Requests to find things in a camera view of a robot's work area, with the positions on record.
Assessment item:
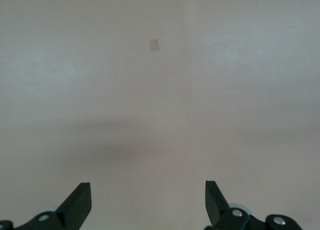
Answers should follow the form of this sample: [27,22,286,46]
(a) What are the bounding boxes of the small brown tape patch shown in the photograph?
[148,38,161,52]

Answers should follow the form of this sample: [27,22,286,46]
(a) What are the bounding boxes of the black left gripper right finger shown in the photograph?
[204,180,304,230]

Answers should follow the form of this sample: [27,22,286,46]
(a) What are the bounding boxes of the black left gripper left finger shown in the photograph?
[0,182,92,230]

